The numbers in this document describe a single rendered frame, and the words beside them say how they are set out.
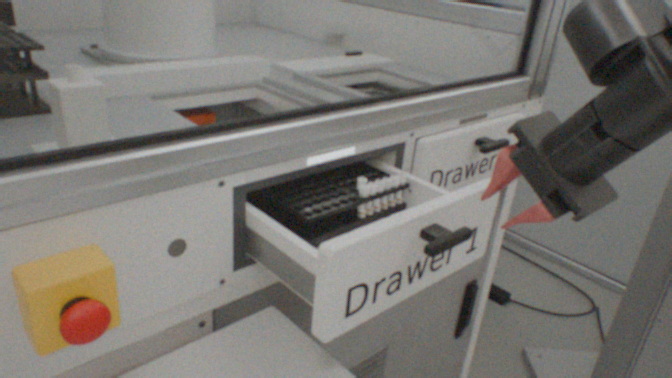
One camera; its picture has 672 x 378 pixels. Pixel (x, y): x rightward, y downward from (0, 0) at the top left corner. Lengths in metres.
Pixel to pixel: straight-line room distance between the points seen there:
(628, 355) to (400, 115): 1.12
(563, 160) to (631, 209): 1.82
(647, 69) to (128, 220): 0.46
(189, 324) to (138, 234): 0.16
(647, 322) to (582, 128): 1.17
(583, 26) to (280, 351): 0.44
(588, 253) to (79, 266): 2.15
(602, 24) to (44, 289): 0.50
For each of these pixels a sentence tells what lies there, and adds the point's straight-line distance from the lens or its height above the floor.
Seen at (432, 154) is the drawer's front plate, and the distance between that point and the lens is 0.80.
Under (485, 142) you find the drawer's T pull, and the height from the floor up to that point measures 0.91.
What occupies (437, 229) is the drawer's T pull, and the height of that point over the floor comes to 0.91.
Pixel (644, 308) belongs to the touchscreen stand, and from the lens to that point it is 1.60.
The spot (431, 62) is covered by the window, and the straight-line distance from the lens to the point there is 0.79.
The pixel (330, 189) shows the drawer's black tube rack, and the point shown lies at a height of 0.90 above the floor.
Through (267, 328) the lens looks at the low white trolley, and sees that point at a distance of 0.65.
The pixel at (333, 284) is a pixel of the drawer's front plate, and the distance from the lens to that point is 0.50.
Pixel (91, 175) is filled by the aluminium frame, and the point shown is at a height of 0.98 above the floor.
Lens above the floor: 1.18
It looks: 26 degrees down
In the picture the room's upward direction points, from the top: 5 degrees clockwise
